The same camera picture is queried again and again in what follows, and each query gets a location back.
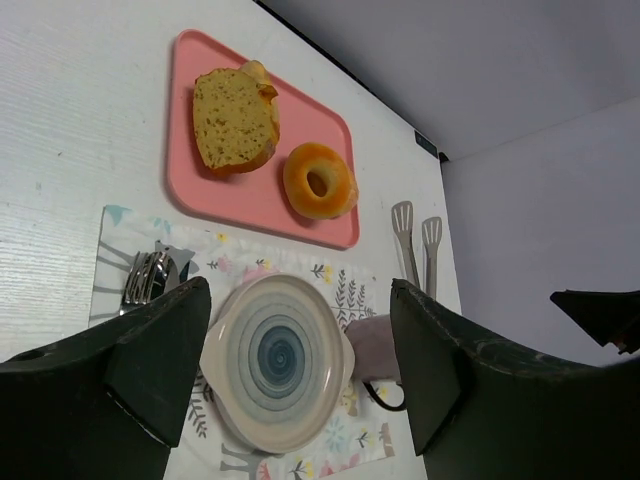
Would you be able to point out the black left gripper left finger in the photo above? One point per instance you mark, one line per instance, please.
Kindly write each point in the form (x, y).
(109, 402)

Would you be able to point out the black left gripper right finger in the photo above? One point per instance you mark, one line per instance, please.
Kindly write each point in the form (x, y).
(481, 406)

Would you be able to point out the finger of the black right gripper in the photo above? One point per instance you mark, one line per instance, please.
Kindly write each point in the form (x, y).
(606, 317)

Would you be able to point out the orange donut top half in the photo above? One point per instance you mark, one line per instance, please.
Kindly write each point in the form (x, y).
(318, 183)

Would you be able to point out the sliced bread loaf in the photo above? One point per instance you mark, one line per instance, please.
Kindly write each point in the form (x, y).
(235, 119)

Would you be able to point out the floral paper placemat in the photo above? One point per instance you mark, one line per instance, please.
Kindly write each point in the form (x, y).
(358, 432)

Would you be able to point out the mauve mug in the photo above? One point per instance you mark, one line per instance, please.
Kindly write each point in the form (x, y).
(375, 356)

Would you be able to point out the silver fork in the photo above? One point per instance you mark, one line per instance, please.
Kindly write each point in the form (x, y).
(146, 280)

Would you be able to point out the striped ceramic plate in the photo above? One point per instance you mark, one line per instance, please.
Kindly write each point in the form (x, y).
(277, 363)

